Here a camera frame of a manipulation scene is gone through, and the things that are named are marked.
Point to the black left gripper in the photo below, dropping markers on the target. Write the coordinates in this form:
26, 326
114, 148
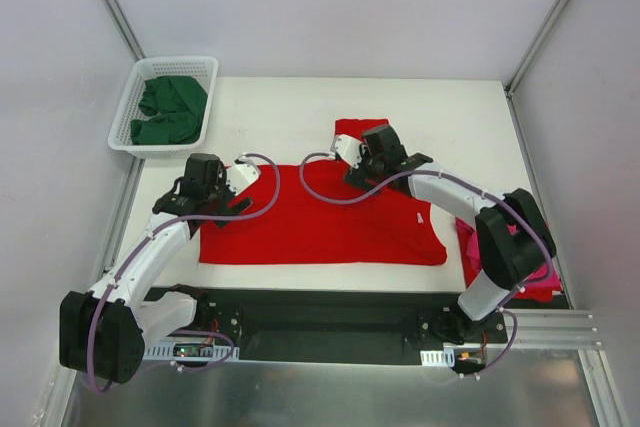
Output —
228, 204

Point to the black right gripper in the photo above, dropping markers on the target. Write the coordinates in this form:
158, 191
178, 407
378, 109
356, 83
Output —
358, 178

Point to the red t shirt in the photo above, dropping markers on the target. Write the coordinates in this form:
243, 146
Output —
470, 272
388, 228

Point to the white plastic basket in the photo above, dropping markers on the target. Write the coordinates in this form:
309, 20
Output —
202, 68

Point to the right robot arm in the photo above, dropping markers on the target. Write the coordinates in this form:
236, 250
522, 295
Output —
515, 245

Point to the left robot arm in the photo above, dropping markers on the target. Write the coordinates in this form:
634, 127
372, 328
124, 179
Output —
106, 330

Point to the green t shirt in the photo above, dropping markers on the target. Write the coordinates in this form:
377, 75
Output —
174, 107

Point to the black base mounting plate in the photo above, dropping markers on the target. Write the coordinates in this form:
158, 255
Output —
326, 326

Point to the folded red t shirt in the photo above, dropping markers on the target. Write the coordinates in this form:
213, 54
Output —
470, 272

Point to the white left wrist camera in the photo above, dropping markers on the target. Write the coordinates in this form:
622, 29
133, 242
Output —
241, 176

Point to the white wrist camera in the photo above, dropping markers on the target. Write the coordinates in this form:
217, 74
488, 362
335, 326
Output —
241, 176
347, 149

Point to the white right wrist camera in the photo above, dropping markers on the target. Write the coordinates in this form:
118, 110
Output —
347, 149

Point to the left white cable duct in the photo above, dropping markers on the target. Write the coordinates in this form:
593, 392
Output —
191, 352

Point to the white cable duct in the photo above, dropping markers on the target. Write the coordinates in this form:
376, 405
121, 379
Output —
191, 352
438, 358

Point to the right white cable duct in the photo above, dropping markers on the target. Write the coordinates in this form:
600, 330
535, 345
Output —
438, 358

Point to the aluminium front rail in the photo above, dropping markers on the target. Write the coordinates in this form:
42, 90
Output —
556, 329

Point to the right aluminium frame post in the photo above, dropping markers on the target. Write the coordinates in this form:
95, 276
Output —
535, 47

